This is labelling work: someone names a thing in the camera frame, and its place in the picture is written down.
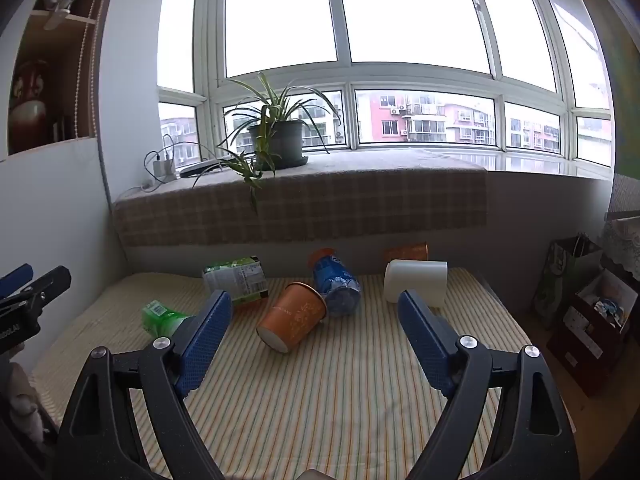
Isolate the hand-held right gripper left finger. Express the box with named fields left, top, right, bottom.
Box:
left=52, top=289, right=234, bottom=480

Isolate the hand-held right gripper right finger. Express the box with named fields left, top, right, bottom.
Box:
left=398, top=288, right=582, bottom=480

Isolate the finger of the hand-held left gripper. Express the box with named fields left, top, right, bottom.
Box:
left=0, top=263, right=34, bottom=299
left=0, top=265, right=72, bottom=317

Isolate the orange paper cup white base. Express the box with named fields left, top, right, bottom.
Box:
left=256, top=282, right=329, bottom=354

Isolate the person's left forearm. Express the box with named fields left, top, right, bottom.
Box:
left=0, top=344, right=57, bottom=463

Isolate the green drink carton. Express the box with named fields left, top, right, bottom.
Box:
left=202, top=255, right=270, bottom=306

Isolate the blue bottle orange cap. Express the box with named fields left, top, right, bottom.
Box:
left=307, top=248, right=362, bottom=317

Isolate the striped mat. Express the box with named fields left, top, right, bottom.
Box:
left=30, top=267, right=577, bottom=480

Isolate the green paper shopping bag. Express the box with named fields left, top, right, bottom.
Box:
left=530, top=233, right=604, bottom=329

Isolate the checked blanket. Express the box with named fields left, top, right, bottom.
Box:
left=112, top=148, right=489, bottom=248

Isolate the white charger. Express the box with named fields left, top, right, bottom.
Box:
left=152, top=157, right=177, bottom=182

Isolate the black flat device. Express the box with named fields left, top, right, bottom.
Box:
left=178, top=159, right=227, bottom=179

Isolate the dark red cardboard box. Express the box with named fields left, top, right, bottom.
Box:
left=547, top=269, right=640, bottom=399

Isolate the red vase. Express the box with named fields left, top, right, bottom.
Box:
left=9, top=59, right=52, bottom=154

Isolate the wooden shelf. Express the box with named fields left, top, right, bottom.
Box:
left=0, top=0, right=120, bottom=162

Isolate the dark plant pot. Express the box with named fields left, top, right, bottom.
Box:
left=247, top=119, right=310, bottom=170

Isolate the lace cloth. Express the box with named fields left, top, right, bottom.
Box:
left=599, top=217, right=640, bottom=282

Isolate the spider plant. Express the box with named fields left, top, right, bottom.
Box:
left=192, top=72, right=344, bottom=214

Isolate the green curtain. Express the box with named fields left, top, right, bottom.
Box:
left=564, top=0, right=640, bottom=182

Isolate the white cable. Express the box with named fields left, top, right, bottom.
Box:
left=116, top=135, right=211, bottom=201

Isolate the white bead cord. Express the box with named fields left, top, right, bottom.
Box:
left=71, top=0, right=114, bottom=139

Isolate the white window frame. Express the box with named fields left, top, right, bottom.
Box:
left=157, top=0, right=614, bottom=182

